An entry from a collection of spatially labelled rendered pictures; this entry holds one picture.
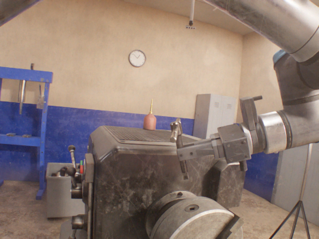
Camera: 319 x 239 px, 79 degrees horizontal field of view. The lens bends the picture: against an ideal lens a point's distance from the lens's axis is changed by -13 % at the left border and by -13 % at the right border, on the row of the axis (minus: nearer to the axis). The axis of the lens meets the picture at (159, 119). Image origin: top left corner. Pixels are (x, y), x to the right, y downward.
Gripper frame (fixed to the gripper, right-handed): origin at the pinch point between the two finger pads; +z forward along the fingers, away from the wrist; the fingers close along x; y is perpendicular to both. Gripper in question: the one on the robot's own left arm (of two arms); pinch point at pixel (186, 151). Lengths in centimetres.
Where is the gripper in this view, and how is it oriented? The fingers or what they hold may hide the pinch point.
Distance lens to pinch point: 51.5
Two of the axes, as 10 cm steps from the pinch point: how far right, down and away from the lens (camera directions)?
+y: 2.5, 9.6, 1.5
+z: -9.5, 2.2, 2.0
